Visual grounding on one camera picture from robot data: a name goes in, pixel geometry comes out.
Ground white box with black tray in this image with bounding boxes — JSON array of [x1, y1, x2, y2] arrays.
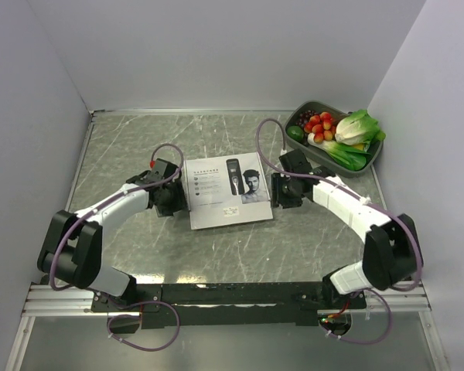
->
[[184, 152, 273, 230]]

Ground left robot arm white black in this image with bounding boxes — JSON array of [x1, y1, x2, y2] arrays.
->
[[37, 158, 187, 311]]

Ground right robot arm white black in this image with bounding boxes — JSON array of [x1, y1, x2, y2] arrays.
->
[[271, 149, 423, 308]]

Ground green avocado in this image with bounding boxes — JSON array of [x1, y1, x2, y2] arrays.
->
[[286, 125, 305, 142]]

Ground red strawberries cluster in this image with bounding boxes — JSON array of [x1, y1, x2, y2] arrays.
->
[[303, 111, 336, 144]]

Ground bok choy vegetable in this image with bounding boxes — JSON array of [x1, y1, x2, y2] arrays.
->
[[307, 133, 370, 171]]

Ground dark purple grapes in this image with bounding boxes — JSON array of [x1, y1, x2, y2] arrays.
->
[[296, 110, 317, 129]]

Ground dark grey food tray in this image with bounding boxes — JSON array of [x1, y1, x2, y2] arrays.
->
[[284, 101, 386, 178]]

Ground green white cabbage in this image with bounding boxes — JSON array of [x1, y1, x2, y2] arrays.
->
[[335, 110, 386, 145]]

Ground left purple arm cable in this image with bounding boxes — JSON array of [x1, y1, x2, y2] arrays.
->
[[49, 143, 185, 291]]

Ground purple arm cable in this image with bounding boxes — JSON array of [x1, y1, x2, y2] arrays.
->
[[255, 118, 425, 291], [49, 143, 185, 291]]

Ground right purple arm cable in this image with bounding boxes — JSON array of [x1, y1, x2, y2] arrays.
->
[[255, 118, 425, 291]]

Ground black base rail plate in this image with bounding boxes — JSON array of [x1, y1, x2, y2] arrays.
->
[[91, 281, 367, 329]]

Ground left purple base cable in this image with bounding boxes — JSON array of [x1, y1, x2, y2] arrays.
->
[[106, 301, 181, 352]]

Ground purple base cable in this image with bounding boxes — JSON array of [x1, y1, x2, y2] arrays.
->
[[319, 289, 394, 345], [106, 301, 181, 352]]

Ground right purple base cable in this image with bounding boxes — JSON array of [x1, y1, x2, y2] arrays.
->
[[319, 289, 394, 345]]

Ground aluminium profile rail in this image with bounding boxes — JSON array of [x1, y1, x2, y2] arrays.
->
[[22, 284, 94, 317]]

